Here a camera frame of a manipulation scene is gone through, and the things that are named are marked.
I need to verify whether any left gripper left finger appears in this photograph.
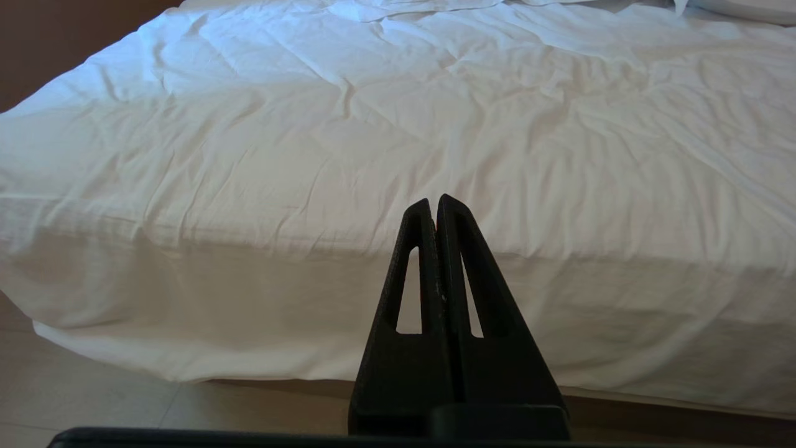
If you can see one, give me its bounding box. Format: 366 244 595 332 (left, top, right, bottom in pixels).
348 198 450 436

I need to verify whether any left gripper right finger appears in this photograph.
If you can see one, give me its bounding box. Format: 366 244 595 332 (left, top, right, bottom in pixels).
429 194 572 441

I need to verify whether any white pillow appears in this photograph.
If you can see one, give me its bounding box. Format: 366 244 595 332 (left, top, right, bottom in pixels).
675 0 796 27

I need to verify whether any white duvet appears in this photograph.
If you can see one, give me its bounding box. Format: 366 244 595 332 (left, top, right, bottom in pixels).
0 0 796 419

